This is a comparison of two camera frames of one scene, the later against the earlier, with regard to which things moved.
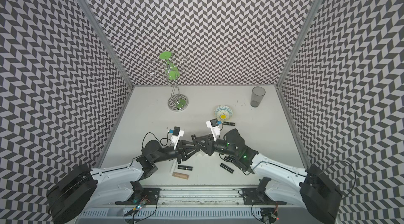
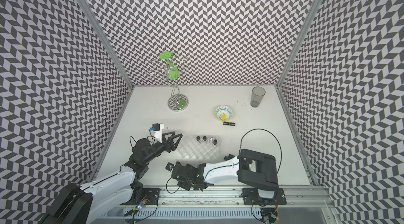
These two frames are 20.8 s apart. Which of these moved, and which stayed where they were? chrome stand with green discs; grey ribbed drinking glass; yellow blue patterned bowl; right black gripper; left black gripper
Moved: left black gripper; right black gripper
Stayed: grey ribbed drinking glass; yellow blue patterned bowl; chrome stand with green discs
